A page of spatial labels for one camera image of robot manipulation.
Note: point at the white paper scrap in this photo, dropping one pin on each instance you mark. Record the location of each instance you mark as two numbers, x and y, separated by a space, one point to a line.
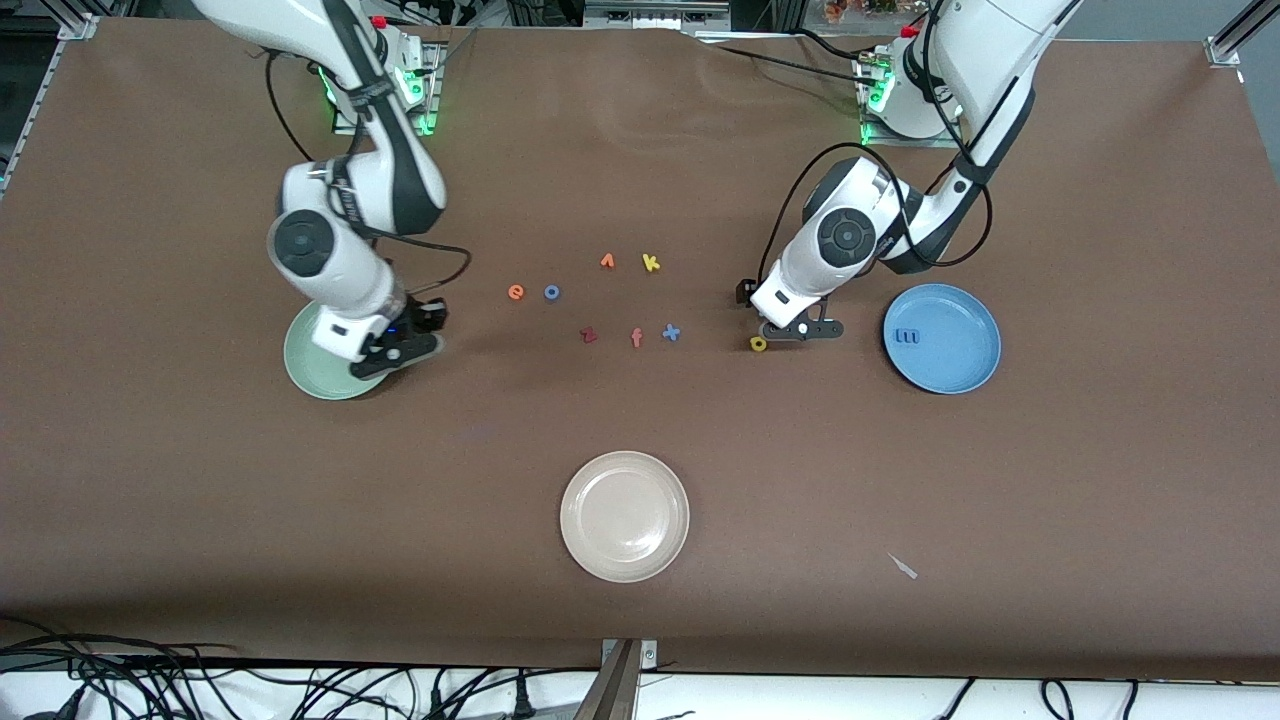
903 566

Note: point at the grey equipment box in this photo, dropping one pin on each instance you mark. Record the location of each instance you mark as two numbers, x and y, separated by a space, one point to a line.
655 16

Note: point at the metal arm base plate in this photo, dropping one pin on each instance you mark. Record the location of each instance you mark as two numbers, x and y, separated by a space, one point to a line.
436 100
885 142

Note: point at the metal table clamp bracket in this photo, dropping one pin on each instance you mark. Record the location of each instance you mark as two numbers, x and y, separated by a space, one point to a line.
648 655

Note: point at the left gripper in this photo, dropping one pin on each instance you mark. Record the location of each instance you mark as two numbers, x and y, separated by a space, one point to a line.
744 292

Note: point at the blue plate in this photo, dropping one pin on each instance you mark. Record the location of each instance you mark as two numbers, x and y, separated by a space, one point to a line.
950 355

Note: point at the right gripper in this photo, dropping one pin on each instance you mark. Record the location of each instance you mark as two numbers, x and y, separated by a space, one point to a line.
428 316

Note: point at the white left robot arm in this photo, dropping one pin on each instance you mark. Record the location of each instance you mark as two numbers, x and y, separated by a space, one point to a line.
1010 40

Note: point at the aluminium frame rail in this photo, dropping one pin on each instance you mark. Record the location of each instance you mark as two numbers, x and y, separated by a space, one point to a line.
1222 50
78 27

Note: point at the beige plate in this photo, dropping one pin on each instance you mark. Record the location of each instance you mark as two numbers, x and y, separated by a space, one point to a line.
625 517

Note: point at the colourful objects in box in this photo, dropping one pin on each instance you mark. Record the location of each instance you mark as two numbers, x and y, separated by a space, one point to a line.
850 8

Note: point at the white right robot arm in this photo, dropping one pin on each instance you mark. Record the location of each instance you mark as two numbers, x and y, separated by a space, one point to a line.
340 270

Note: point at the grey aluminium bar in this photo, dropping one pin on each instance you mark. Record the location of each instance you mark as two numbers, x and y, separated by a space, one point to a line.
612 695

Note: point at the green plate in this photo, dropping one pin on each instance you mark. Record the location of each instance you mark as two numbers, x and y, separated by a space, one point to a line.
305 370

